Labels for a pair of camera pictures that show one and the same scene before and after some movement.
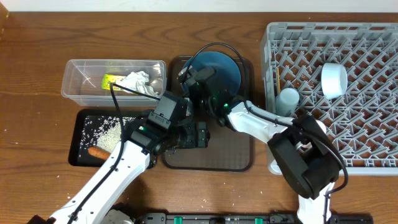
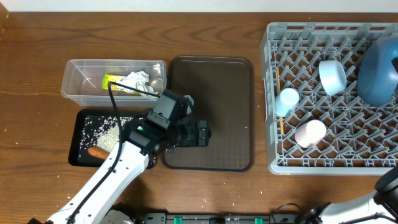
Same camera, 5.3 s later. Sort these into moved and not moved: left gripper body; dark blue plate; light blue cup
Moved: dark blue plate
Not moved: light blue cup; left gripper body
